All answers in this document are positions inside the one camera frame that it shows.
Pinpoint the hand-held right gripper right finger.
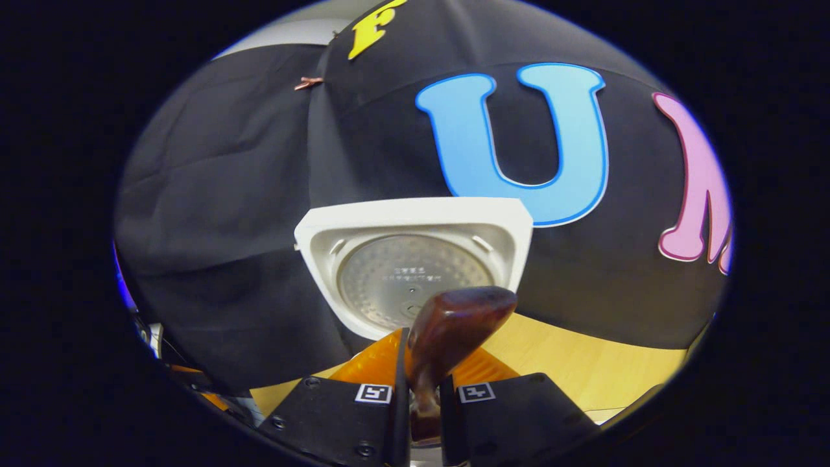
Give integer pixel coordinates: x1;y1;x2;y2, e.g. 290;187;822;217
441;347;600;467

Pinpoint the black backdrop cloth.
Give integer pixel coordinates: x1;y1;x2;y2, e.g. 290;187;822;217
113;0;733;393

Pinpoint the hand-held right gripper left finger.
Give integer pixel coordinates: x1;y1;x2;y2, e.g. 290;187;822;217
258;328;410;467

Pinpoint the white rice cooker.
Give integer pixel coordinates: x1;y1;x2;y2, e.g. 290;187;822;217
294;197;534;341

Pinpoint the brown wooden spoon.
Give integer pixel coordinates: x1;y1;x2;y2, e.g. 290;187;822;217
407;286;518;445

